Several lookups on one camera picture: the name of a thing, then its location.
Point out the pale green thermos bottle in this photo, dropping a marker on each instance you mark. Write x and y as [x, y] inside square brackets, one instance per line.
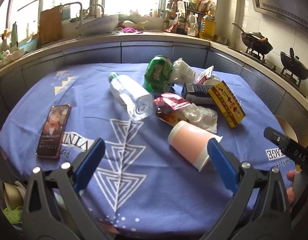
[14, 35]

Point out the person's right hand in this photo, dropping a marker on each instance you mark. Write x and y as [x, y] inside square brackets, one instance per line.
[291, 176]

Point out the grey kitchen counter cabinet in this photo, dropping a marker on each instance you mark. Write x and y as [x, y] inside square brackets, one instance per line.
[144, 51]

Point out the purple cloth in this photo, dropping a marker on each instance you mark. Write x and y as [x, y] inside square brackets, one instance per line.
[130, 30]

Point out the red snack wrapper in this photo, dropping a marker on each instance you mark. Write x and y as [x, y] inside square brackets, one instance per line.
[169, 102]

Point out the black gas stove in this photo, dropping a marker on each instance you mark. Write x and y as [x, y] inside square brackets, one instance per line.
[269, 63]

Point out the crushed green can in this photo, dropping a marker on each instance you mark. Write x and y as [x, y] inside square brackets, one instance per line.
[156, 72]

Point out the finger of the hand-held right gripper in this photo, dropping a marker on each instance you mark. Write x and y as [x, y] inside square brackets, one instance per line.
[275, 136]

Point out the white plastic film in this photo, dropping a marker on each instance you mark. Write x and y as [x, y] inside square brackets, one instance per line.
[201, 117]

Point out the clear plastic bottle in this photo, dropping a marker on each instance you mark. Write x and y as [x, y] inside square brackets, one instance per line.
[129, 95]

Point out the yellow and red box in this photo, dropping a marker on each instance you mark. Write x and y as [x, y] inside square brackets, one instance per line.
[227, 105]

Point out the small white cup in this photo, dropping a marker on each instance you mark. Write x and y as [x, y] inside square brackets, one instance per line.
[211, 80]

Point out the smartphone in pink case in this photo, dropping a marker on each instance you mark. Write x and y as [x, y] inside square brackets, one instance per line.
[52, 130]

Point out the wooden cutting board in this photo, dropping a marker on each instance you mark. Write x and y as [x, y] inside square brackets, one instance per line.
[50, 26]

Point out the pink paper cup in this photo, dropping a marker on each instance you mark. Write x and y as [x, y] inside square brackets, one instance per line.
[186, 140]

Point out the white plastic packet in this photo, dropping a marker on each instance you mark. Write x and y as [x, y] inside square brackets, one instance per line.
[184, 71]

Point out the chrome faucet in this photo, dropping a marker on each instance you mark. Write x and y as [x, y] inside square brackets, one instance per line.
[96, 5]
[74, 5]

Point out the white plastic jug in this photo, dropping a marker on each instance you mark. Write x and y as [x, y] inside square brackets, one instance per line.
[192, 25]

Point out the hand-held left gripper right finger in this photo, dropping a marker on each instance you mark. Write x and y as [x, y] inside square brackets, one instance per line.
[221, 165]

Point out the dark carton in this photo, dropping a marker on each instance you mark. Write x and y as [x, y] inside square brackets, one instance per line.
[196, 92]

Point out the small steel container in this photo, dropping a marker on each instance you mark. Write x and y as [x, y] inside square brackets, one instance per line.
[221, 40]

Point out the yellow cooking oil bottle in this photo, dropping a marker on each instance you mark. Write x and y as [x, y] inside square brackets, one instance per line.
[207, 27]

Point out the white enamel basin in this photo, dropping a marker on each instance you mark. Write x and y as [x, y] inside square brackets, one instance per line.
[99, 25]

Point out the blue printed tablecloth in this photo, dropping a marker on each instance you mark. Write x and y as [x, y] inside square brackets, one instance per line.
[169, 192]

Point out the row of sauce bottles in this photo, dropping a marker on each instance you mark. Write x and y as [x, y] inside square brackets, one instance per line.
[167, 20]

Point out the black wok with lid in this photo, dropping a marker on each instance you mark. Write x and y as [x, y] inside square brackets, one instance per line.
[295, 66]

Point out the red and white wrapper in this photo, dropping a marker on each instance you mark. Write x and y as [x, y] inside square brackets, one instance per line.
[205, 73]

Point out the tan trash bin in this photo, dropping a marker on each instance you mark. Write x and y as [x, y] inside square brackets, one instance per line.
[285, 127]

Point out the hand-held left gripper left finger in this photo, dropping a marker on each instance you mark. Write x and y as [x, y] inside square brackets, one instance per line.
[91, 162]

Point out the steel range hood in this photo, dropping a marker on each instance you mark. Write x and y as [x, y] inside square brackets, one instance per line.
[279, 2]

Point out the rack of snack packets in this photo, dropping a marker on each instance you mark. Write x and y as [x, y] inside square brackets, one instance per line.
[196, 3]

